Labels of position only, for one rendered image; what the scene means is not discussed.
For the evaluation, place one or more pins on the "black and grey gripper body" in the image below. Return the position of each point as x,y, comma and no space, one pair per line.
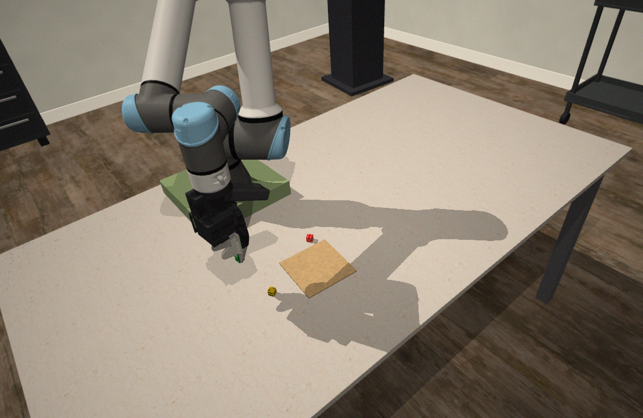
215,220

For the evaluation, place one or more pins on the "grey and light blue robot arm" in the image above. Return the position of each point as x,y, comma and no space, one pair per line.
213,132

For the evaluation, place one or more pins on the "tan flat mat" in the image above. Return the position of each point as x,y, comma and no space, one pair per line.
317,268

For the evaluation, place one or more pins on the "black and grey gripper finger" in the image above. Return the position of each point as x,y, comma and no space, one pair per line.
237,243
219,247

